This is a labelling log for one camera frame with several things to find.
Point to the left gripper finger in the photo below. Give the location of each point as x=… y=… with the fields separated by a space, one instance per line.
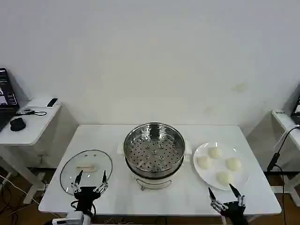
x=75 y=185
x=103 y=185

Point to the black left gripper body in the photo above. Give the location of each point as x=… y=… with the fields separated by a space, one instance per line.
x=86 y=197

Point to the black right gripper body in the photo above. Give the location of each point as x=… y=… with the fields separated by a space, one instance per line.
x=235 y=213

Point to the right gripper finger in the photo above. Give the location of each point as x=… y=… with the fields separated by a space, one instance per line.
x=216 y=204
x=240 y=199

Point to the white steamed bun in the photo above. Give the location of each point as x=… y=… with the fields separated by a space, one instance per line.
x=215 y=152
x=233 y=163
x=224 y=178
x=204 y=162

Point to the white round plate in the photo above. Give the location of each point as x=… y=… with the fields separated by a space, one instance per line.
x=206 y=178

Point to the white electric pot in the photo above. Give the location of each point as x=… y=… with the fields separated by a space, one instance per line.
x=153 y=181

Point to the steel steamer basket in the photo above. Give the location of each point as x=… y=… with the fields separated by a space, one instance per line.
x=154 y=150

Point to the black computer mouse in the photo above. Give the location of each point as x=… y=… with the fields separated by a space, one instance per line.
x=17 y=123

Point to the white side desk with label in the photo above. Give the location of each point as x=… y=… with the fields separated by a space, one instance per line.
x=284 y=126

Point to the black smartphone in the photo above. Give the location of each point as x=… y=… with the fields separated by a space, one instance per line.
x=52 y=102

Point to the black laptop with lit screen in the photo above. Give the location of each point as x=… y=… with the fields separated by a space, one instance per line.
x=5 y=98

